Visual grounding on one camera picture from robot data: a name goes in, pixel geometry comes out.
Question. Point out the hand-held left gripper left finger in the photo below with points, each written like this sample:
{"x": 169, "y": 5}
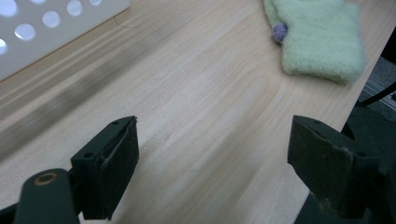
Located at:
{"x": 109, "y": 165}

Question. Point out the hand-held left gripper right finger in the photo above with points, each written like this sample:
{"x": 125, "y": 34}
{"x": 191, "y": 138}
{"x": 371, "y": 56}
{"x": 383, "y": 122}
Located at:
{"x": 323, "y": 161}

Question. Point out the light green fuzzy sock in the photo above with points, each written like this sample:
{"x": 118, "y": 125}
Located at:
{"x": 320, "y": 40}

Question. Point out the white perforated plastic basket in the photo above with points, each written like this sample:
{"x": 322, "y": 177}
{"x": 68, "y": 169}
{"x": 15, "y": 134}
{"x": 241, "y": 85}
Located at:
{"x": 62, "y": 39}

